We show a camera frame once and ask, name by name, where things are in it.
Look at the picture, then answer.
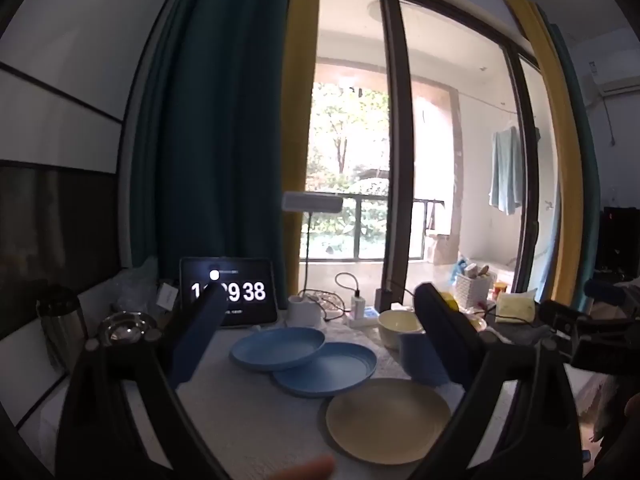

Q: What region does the white air conditioner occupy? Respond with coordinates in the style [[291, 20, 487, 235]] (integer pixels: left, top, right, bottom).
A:
[[587, 60, 640, 94]]

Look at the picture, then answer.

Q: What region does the dark sliding door frame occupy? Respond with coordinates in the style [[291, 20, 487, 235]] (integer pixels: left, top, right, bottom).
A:
[[320, 0, 546, 311]]

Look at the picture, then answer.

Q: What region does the white woven basket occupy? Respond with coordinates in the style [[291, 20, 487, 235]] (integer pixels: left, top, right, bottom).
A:
[[454, 274, 493, 307]]

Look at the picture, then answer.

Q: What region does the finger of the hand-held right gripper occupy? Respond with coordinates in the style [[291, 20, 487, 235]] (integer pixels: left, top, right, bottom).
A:
[[537, 300, 601, 341]]

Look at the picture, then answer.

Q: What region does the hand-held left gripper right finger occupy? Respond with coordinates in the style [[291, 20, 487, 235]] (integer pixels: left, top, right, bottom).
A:
[[410, 282, 586, 480]]

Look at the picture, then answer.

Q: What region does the white desk lamp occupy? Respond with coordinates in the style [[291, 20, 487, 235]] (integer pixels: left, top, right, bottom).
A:
[[282, 191, 344, 329]]

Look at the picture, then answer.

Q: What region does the cream bowl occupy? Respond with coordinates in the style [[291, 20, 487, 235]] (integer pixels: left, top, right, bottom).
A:
[[377, 309, 426, 351]]

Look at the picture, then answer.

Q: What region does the small white box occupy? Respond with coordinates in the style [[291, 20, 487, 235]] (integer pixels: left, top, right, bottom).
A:
[[157, 282, 179, 311]]

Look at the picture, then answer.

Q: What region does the person's left hand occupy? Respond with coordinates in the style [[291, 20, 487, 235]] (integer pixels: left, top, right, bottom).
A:
[[262, 455, 336, 480]]

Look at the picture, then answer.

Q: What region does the black balcony railing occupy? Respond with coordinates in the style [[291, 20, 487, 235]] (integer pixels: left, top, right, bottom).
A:
[[300, 191, 447, 264]]

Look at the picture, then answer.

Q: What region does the black monitor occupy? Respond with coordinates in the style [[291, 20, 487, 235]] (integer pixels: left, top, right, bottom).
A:
[[597, 206, 640, 281]]

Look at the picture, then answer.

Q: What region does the yellow curtain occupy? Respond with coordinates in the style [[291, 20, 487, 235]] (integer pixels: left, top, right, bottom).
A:
[[504, 0, 581, 303], [280, 0, 322, 296]]

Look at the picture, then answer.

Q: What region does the blue bowl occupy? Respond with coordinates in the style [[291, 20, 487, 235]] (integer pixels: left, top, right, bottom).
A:
[[398, 332, 451, 387]]

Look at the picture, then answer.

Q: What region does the cardboard box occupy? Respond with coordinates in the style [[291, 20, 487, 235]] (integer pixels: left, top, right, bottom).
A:
[[425, 230, 459, 266]]

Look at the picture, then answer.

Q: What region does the black lamp cable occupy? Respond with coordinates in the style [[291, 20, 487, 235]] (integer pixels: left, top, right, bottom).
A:
[[299, 289, 347, 322]]

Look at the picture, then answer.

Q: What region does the steel bowl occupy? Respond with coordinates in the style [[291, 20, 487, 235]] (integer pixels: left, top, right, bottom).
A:
[[96, 311, 161, 348]]

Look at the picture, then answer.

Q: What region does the black white-charger cable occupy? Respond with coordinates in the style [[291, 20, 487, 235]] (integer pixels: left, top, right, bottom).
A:
[[334, 272, 362, 302]]

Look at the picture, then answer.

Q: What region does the yellow-green tissue pack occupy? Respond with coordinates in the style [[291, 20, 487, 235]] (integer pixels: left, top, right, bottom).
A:
[[495, 288, 539, 323]]

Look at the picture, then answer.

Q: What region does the steel thermos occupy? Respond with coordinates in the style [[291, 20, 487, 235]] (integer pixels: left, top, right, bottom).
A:
[[36, 285, 89, 374]]

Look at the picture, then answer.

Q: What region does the black tablet clock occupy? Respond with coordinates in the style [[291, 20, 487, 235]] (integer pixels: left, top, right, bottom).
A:
[[179, 257, 279, 329]]

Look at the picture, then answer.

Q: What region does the white tablecloth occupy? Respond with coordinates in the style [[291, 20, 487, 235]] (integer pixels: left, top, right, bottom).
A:
[[40, 317, 521, 480]]

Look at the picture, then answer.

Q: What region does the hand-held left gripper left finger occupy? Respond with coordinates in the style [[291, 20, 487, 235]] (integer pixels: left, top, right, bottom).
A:
[[55, 282, 229, 480]]

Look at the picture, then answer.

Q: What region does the beige plate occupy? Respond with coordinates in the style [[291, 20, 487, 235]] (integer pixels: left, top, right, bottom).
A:
[[325, 378, 452, 465]]

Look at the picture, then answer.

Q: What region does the teal curtain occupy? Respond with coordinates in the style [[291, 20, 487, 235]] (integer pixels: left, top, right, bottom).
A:
[[537, 5, 602, 301], [131, 0, 296, 296]]

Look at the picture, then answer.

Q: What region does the blue plate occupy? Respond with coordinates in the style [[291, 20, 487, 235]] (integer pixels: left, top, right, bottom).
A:
[[272, 342, 377, 399], [230, 327, 327, 372]]

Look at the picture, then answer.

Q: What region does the light blue hanging towel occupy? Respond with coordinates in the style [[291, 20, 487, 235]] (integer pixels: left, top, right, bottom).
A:
[[489, 126, 524, 216]]

